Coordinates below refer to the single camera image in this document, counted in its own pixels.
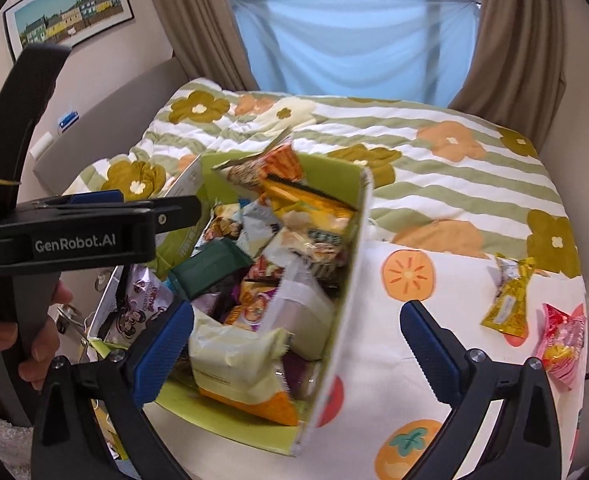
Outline yellow orange snack bag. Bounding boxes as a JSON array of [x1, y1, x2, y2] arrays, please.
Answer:
[[188, 311, 300, 427]]

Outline person left hand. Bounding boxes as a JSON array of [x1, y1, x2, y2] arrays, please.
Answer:
[[0, 278, 74, 411]]

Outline dark green snack packet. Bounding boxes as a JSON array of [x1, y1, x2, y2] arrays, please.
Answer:
[[168, 238, 254, 300]]

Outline grey bed headboard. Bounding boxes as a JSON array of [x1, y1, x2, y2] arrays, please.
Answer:
[[33, 58, 188, 195]]

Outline blue object on headboard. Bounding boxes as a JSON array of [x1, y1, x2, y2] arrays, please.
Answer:
[[57, 110, 80, 134]]

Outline pale green snack bag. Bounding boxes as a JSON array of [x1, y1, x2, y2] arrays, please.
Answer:
[[202, 200, 281, 259]]

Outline cartoon face snack bag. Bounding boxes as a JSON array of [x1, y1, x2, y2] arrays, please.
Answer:
[[98, 264, 174, 347]]

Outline green cardboard box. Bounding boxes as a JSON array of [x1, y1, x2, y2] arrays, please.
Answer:
[[86, 152, 376, 456]]

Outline red pink snack bag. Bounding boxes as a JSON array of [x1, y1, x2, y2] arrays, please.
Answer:
[[535, 304, 587, 389]]

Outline orange chips bag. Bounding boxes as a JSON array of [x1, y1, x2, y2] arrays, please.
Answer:
[[213, 139, 305, 191]]

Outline gold candy bag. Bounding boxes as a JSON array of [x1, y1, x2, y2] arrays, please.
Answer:
[[481, 254, 535, 339]]

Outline purple snack bag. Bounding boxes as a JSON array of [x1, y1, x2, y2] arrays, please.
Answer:
[[191, 281, 318, 400]]

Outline framed houses picture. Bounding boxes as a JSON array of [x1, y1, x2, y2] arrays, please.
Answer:
[[3, 0, 134, 60]]

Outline brown left curtain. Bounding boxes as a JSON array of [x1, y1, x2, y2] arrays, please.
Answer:
[[152, 0, 259, 91]]

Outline brown curtain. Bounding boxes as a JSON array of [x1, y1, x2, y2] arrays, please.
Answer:
[[449, 0, 565, 150], [152, 0, 259, 91]]

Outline floral striped quilt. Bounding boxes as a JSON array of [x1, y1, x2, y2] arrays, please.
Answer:
[[63, 78, 581, 278]]

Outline light blue window cloth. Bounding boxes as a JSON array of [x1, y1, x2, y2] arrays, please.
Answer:
[[232, 0, 480, 107]]

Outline brown right curtain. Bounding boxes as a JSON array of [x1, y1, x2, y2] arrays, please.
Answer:
[[449, 0, 565, 150]]

